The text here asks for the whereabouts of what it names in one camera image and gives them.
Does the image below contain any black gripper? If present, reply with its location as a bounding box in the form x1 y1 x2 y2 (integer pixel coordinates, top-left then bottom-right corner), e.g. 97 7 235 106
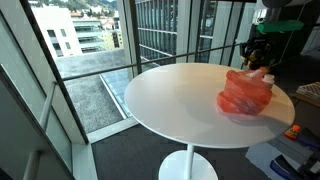
239 32 279 69

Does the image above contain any brown bottle with yellow lid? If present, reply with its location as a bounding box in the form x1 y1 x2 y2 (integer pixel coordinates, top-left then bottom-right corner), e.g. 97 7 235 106
247 49 266 69

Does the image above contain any white Pantene bottle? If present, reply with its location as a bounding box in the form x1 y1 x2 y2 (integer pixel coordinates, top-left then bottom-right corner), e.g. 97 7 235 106
249 68 264 79

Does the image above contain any amber bottle with white lid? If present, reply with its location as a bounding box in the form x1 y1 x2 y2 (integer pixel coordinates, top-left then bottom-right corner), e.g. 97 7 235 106
262 73 276 90

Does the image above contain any red plastic bag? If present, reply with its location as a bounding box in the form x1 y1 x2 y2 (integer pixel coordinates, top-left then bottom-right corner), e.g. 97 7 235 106
216 66 274 116

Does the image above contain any white lattice tray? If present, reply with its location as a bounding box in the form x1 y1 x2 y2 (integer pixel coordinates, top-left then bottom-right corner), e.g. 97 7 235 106
295 81 320 104

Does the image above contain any orange toy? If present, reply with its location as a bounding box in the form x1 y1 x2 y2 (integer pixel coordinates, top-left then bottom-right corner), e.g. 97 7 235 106
283 124 301 141

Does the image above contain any white floor board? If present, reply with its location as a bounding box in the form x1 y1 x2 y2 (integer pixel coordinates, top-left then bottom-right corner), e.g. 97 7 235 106
245 142 301 180

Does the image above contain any blue floor item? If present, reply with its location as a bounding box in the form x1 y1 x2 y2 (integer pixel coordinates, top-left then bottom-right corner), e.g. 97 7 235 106
269 159 292 180

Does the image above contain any dark metal window railing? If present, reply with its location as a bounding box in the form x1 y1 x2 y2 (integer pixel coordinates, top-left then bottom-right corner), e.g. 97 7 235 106
61 42 244 82

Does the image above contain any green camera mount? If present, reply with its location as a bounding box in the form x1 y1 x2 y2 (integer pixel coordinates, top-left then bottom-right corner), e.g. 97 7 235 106
256 19 305 35

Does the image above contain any white table pedestal base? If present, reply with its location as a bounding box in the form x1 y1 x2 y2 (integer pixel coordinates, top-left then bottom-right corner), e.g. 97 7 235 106
158 143 219 180

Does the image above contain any white pipe rail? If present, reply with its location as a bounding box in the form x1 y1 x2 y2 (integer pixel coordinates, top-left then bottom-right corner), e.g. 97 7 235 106
22 81 58 180

